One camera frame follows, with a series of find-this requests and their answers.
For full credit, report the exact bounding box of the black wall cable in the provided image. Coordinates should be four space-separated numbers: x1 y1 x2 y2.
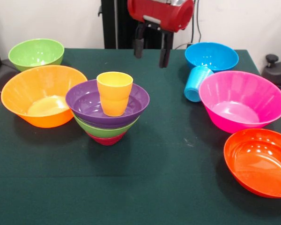
191 0 202 46

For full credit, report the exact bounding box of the blue bowl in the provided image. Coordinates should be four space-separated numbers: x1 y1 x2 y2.
184 42 239 73

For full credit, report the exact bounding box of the green bowl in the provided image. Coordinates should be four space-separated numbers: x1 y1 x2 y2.
8 38 65 72
74 115 140 138

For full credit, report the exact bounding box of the large orange bowl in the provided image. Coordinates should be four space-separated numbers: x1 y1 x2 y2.
0 65 88 128

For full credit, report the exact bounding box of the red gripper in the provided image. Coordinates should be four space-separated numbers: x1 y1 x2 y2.
127 0 195 68

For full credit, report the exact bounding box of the blue cup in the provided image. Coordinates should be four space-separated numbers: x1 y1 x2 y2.
184 65 215 103

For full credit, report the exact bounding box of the small crimson bowl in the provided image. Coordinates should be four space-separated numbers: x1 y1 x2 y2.
85 131 127 146

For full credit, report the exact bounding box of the black stand base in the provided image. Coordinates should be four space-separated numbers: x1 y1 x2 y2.
0 58 21 94
262 54 281 86

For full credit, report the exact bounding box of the large magenta bowl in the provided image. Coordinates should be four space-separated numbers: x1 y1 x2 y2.
198 70 281 134

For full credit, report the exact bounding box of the orange-red shallow bowl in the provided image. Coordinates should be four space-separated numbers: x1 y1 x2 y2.
223 128 281 199

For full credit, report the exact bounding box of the yellow cup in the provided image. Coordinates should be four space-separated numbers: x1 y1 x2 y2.
96 71 133 117

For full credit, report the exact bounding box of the purple bowl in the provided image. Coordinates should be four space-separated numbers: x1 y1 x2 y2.
65 79 150 128

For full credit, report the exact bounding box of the dark green table cloth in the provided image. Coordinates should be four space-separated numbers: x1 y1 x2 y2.
0 48 281 225

